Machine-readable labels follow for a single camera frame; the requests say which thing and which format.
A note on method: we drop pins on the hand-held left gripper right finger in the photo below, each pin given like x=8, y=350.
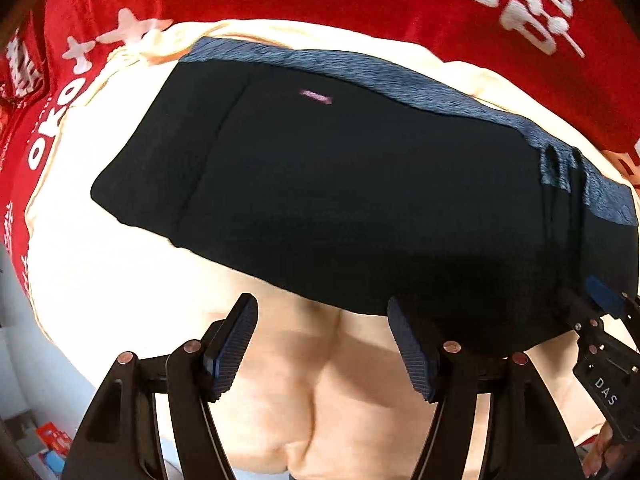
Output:
x=415, y=355

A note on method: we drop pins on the cream cloth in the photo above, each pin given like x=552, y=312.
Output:
x=125, y=280

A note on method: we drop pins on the person's right hand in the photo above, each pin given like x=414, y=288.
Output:
x=597, y=452

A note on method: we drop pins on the red box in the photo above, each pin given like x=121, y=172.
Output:
x=54, y=437

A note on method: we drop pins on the black pants with blue stripes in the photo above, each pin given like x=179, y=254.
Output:
x=325, y=200

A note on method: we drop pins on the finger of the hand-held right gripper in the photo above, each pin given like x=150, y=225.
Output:
x=582, y=310
x=602, y=295

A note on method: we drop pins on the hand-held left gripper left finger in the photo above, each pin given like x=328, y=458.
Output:
x=225, y=360

